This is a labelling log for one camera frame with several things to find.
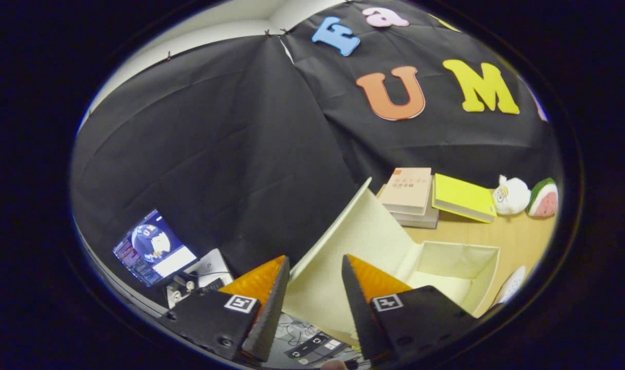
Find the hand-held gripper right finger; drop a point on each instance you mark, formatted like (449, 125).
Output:
(359, 308)

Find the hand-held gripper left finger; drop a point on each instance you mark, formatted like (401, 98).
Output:
(271, 308)

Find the cream fabric storage box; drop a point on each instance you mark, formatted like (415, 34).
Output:
(353, 241)

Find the white canvas shoe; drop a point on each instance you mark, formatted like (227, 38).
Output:
(510, 285)

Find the open silver laptop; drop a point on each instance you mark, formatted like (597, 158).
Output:
(153, 246)

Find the black power strip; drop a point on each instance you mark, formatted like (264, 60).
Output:
(312, 345)

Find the yellow cover book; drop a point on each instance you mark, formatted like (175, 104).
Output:
(461, 195)

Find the black backdrop cloth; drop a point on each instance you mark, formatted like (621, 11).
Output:
(215, 154)

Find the white plush toy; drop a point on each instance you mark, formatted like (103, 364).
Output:
(513, 195)

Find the watermelon slice plush toy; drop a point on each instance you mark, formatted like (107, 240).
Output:
(545, 200)

